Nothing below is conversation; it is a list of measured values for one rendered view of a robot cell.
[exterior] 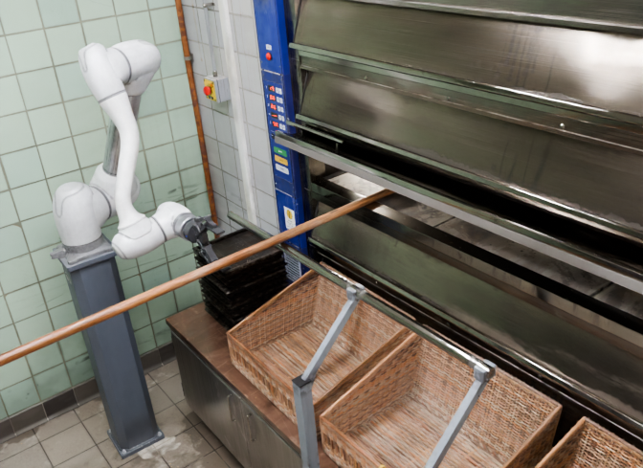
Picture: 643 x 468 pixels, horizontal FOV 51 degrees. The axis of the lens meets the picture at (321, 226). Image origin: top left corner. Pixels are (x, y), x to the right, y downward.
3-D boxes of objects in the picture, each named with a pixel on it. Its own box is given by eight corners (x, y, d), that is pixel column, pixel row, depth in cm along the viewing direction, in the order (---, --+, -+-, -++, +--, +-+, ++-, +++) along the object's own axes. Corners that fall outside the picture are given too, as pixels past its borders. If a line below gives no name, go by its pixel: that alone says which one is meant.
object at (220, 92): (220, 95, 300) (216, 73, 295) (232, 100, 293) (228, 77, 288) (205, 99, 296) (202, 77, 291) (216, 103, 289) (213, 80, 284)
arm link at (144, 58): (77, 209, 273) (115, 188, 290) (108, 229, 270) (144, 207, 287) (98, 38, 227) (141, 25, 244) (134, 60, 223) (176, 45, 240)
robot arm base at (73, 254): (45, 252, 266) (42, 239, 264) (99, 234, 277) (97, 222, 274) (58, 269, 253) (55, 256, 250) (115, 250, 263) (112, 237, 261)
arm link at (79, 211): (51, 242, 260) (36, 191, 250) (85, 222, 274) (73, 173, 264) (81, 249, 253) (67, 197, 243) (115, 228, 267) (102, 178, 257)
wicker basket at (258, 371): (326, 314, 286) (321, 258, 273) (419, 379, 245) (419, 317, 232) (229, 364, 262) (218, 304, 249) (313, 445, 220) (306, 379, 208)
